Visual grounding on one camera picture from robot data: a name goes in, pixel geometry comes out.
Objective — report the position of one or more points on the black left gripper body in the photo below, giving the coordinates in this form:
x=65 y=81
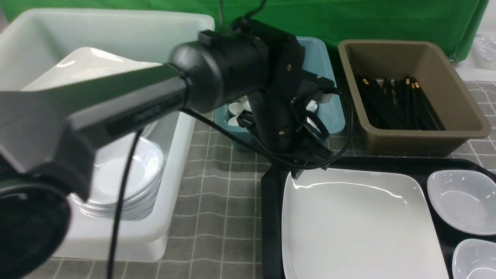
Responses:
x=289 y=135

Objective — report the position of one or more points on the white square rice plate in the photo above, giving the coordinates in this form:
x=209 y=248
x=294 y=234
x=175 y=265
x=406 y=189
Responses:
x=350 y=224

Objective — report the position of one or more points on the white shallow bowl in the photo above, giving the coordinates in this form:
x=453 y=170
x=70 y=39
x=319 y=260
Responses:
x=474 y=259
x=464 y=199

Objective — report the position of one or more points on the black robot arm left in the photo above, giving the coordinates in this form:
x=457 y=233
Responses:
x=247 y=83

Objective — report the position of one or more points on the black serving tray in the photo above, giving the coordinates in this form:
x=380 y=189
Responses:
x=273 y=185

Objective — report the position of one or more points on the pile of white spoons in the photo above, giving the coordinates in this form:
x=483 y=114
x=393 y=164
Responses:
x=235 y=109

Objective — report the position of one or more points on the teal plastic bin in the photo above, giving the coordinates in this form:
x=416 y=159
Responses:
x=316 y=61

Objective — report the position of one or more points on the bundle of black chopsticks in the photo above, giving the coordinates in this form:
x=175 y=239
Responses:
x=397 y=104

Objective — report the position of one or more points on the grey checked tablecloth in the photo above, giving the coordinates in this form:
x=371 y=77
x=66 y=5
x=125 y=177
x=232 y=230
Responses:
x=215 y=229

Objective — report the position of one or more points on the brown plastic bin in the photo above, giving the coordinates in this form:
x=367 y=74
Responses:
x=451 y=101

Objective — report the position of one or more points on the stack of white bowls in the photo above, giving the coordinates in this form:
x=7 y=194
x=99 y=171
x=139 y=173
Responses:
x=142 y=184

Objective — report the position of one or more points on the green backdrop cloth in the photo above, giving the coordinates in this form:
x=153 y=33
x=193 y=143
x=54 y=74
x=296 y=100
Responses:
x=450 y=24

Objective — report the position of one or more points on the stack of white square plates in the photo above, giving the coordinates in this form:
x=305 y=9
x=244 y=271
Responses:
x=84 y=64

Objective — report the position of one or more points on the large white plastic tub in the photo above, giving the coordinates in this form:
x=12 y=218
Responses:
x=39 y=38

